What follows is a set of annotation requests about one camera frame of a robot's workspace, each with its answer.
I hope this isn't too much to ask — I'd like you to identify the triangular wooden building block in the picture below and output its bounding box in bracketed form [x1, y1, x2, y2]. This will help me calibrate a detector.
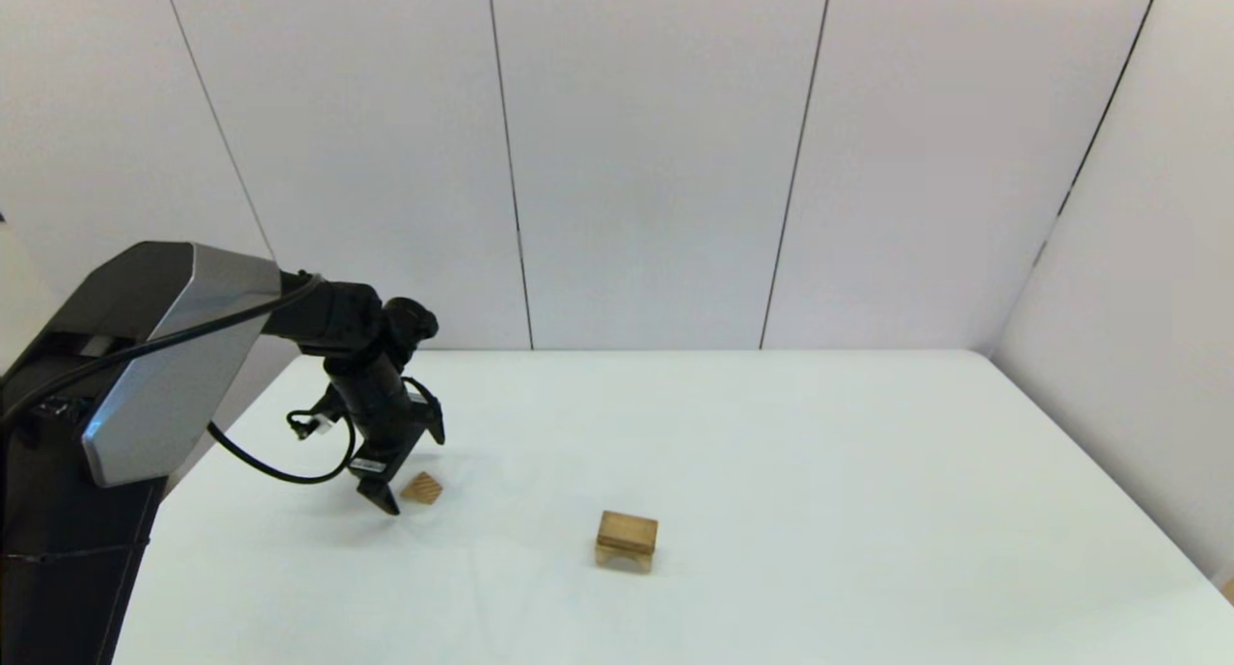
[399, 470, 445, 506]

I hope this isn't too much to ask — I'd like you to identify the rectangular wooden building block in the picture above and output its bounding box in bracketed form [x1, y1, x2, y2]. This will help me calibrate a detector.
[597, 510, 659, 555]

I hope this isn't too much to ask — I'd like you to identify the arched wooden building block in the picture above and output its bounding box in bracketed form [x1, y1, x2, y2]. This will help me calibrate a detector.
[595, 540, 656, 574]

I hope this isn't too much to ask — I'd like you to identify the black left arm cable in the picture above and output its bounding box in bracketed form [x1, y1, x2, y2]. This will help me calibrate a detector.
[0, 273, 360, 486]

